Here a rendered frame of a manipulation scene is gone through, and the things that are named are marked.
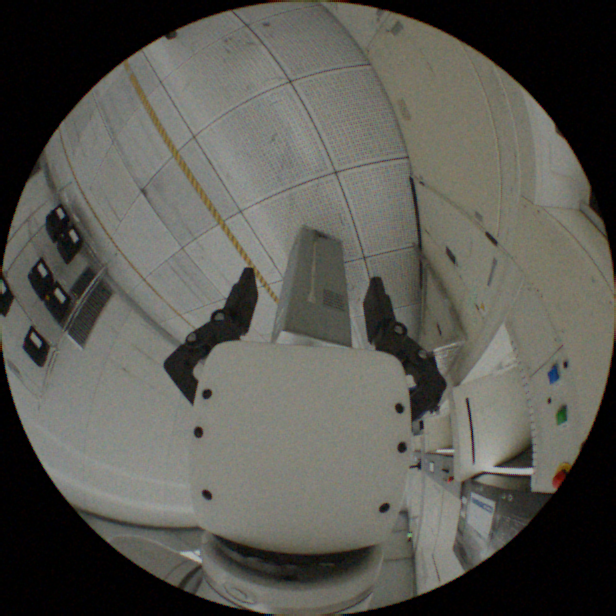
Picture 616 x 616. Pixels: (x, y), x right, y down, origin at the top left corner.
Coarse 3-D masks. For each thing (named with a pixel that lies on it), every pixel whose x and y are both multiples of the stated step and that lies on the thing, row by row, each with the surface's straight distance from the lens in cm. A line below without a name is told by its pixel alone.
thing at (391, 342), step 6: (396, 324) 13; (402, 324) 12; (390, 330) 12; (396, 330) 12; (402, 330) 12; (384, 336) 11; (390, 336) 12; (396, 336) 12; (402, 336) 12; (384, 342) 11; (390, 342) 11; (396, 342) 12; (402, 342) 12; (378, 348) 11; (384, 348) 11; (390, 348) 11; (396, 348) 11; (396, 354) 11
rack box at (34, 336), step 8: (32, 328) 229; (32, 336) 227; (40, 336) 225; (24, 344) 231; (32, 344) 227; (40, 344) 223; (48, 344) 230; (32, 352) 226; (40, 352) 223; (48, 352) 244; (40, 360) 223
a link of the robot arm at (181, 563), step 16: (112, 544) 17; (128, 544) 17; (144, 544) 17; (160, 544) 18; (144, 560) 16; (160, 560) 16; (176, 560) 16; (192, 560) 17; (160, 576) 15; (176, 576) 15
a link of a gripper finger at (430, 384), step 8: (408, 360) 13; (408, 368) 13; (416, 368) 12; (424, 368) 13; (432, 368) 13; (416, 376) 13; (424, 376) 12; (432, 376) 13; (440, 376) 13; (416, 384) 13; (424, 384) 12; (432, 384) 12; (440, 384) 13; (416, 392) 12; (424, 392) 12; (432, 392) 12; (440, 392) 13; (416, 400) 12; (424, 400) 12; (432, 400) 12; (416, 408) 11; (424, 408) 12; (416, 416) 11
